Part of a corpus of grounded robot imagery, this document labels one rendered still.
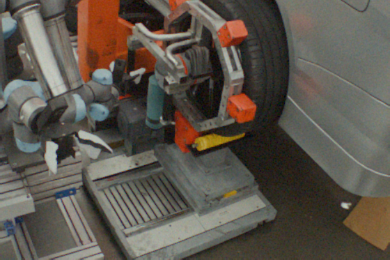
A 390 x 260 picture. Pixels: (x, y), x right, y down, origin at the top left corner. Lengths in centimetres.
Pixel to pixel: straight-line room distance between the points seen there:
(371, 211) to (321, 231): 39
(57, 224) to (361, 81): 146
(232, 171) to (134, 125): 56
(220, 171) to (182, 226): 35
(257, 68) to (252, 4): 28
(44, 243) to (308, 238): 138
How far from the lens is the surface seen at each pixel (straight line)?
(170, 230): 237
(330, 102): 173
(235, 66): 184
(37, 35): 132
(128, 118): 246
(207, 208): 241
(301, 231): 262
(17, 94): 120
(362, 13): 155
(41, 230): 220
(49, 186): 179
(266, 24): 190
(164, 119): 187
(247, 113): 183
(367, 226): 279
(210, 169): 246
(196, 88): 227
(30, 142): 127
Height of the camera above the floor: 194
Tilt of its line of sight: 38 degrees down
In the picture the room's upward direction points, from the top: 8 degrees clockwise
